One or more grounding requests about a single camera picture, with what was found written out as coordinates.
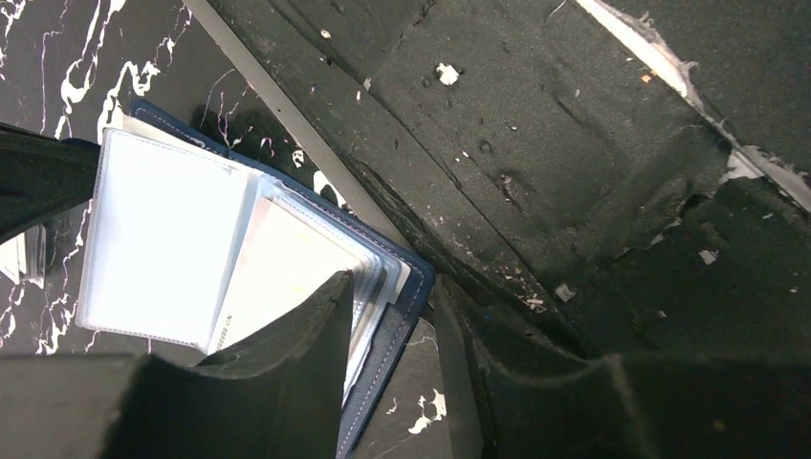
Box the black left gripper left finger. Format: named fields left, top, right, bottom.
left=1, top=272, right=354, bottom=458

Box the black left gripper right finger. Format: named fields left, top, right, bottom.
left=432, top=276, right=810, bottom=458

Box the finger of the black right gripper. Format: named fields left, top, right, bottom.
left=1, top=123, right=100, bottom=242

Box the navy blue card holder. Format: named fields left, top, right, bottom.
left=76, top=99, right=435, bottom=458

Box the single white card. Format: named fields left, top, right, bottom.
left=206, top=197, right=370, bottom=355

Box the white card stack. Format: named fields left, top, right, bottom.
left=1, top=224, right=46, bottom=288

